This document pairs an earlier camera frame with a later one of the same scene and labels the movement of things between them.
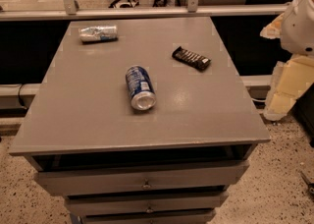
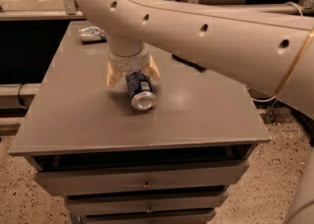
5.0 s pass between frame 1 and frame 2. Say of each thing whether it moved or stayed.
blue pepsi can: stayed
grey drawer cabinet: stayed
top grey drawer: stayed
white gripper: moved
